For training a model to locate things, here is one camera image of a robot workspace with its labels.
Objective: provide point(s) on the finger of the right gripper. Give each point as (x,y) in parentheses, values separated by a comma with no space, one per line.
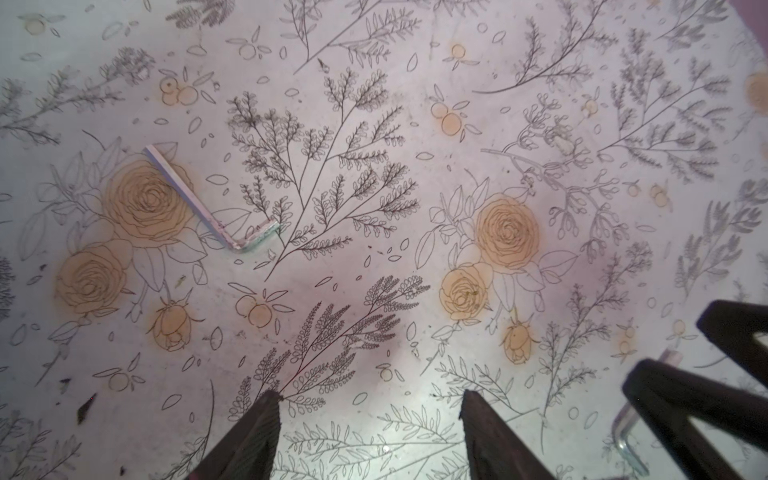
(736,412)
(732,327)

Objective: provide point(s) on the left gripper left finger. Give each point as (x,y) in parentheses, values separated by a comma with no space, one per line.
(248,450)

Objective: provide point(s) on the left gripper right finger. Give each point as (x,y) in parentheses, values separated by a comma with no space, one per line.
(494,451)

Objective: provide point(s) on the silver hex key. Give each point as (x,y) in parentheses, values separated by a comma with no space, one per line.
(250,241)

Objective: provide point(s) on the metal bolt screw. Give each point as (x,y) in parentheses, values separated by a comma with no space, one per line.
(630,426)

